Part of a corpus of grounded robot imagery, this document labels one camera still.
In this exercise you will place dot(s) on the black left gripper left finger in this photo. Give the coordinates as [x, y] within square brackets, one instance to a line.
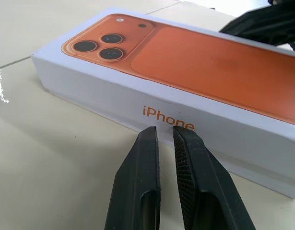
[137, 179]

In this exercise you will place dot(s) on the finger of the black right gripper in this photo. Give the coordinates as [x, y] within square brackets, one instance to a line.
[264, 26]

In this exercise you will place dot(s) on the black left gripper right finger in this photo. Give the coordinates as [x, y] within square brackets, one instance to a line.
[204, 187]

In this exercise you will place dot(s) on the white orange iPhone box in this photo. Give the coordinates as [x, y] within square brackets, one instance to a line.
[209, 79]

